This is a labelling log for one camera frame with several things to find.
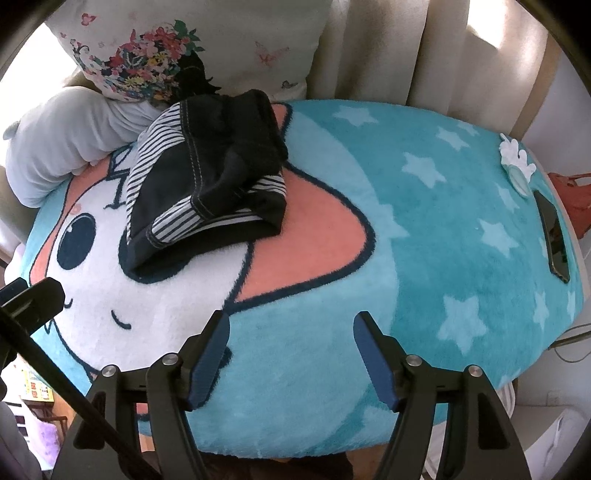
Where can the black smartphone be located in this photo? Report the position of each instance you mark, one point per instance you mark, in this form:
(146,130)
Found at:
(553,237)

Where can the light grey pillow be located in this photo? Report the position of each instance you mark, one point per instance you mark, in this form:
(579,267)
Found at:
(62,137)

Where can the teal star cartoon blanket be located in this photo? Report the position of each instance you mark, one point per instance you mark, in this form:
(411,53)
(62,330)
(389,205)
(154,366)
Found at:
(400,212)

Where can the red plastic bag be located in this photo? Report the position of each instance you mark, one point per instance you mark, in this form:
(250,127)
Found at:
(576,199)

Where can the floral print cushion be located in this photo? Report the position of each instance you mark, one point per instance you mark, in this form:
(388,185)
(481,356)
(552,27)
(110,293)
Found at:
(135,50)

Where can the beige curtain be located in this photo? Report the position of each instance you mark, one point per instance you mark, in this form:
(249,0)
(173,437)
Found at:
(489,63)

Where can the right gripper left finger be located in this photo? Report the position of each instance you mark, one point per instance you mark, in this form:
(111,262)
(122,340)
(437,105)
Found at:
(133,425)

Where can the black striped kids pants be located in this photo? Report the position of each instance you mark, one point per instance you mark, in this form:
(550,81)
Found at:
(207,175)

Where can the white knit glove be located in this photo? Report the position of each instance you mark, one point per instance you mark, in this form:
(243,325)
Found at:
(514,161)

